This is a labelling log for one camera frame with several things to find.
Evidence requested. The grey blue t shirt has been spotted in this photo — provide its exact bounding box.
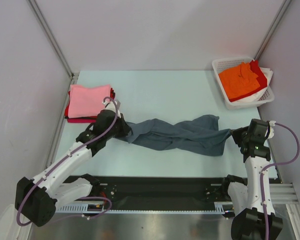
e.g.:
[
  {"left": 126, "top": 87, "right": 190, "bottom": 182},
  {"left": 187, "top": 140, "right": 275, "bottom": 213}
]
[{"left": 121, "top": 114, "right": 231, "bottom": 157}]

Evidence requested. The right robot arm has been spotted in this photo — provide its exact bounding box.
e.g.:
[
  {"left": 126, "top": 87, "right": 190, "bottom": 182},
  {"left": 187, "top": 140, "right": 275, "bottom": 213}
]
[{"left": 220, "top": 119, "right": 283, "bottom": 240}]

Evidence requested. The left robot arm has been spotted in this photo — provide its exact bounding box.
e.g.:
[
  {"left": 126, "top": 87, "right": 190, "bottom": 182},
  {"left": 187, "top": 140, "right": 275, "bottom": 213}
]
[{"left": 15, "top": 110, "right": 131, "bottom": 227}]

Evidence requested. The red folded t shirt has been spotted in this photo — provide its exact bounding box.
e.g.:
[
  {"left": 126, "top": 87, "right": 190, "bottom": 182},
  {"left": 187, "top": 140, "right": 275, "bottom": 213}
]
[{"left": 64, "top": 87, "right": 116, "bottom": 120}]

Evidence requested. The pink folded t shirt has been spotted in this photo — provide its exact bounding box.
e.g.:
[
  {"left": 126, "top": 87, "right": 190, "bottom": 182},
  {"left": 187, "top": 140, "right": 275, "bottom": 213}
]
[{"left": 68, "top": 84, "right": 112, "bottom": 118}]

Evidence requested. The magenta folded t shirt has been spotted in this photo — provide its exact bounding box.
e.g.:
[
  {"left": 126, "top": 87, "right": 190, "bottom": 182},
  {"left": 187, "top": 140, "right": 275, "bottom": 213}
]
[{"left": 65, "top": 117, "right": 96, "bottom": 124}]

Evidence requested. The white t shirt in basket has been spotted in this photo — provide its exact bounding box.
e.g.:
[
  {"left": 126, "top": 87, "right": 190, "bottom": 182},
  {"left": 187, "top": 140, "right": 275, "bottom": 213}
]
[{"left": 231, "top": 66, "right": 275, "bottom": 103}]

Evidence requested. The orange t shirt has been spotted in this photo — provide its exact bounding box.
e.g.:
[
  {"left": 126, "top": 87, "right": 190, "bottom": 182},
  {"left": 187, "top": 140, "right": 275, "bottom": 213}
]
[{"left": 218, "top": 62, "right": 260, "bottom": 102}]

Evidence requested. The red t shirt in basket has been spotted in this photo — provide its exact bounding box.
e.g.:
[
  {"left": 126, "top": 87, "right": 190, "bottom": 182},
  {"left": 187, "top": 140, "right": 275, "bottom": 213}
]
[{"left": 249, "top": 60, "right": 268, "bottom": 89}]

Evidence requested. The white plastic basket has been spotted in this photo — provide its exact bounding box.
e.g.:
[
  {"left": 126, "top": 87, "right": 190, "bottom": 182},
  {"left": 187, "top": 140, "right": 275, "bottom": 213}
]
[{"left": 212, "top": 56, "right": 275, "bottom": 110}]

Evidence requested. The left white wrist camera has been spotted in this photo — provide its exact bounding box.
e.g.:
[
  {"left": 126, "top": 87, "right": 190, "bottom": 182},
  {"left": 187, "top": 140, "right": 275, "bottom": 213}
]
[{"left": 102, "top": 99, "right": 122, "bottom": 118}]

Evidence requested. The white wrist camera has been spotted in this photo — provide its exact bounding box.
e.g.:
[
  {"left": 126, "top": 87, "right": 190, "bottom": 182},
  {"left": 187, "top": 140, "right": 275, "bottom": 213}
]
[
  {"left": 265, "top": 120, "right": 276, "bottom": 139},
  {"left": 102, "top": 99, "right": 122, "bottom": 118}
]

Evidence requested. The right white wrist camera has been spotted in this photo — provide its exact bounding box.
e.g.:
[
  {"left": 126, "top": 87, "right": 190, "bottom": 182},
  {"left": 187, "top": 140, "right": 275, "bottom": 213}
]
[{"left": 265, "top": 120, "right": 276, "bottom": 139}]

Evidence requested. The left aluminium frame post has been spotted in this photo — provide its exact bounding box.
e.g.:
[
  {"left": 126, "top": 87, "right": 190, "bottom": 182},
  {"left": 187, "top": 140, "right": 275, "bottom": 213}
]
[{"left": 24, "top": 0, "right": 75, "bottom": 78}]

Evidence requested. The aluminium frame post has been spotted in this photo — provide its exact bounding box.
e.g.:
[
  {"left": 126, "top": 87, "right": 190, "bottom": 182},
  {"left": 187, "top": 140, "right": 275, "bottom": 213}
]
[
  {"left": 24, "top": 0, "right": 75, "bottom": 78},
  {"left": 254, "top": 0, "right": 294, "bottom": 60}
]

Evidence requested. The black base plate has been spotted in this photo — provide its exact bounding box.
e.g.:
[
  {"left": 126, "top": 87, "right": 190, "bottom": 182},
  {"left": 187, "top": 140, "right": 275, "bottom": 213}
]
[{"left": 89, "top": 175, "right": 248, "bottom": 211}]

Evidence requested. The white slotted cable duct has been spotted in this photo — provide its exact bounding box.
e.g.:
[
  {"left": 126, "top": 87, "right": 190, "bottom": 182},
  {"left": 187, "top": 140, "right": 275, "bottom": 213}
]
[{"left": 56, "top": 201, "right": 241, "bottom": 215}]

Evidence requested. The right aluminium frame post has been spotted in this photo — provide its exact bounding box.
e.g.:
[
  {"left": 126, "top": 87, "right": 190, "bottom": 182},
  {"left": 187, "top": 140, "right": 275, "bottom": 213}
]
[{"left": 254, "top": 0, "right": 294, "bottom": 60}]

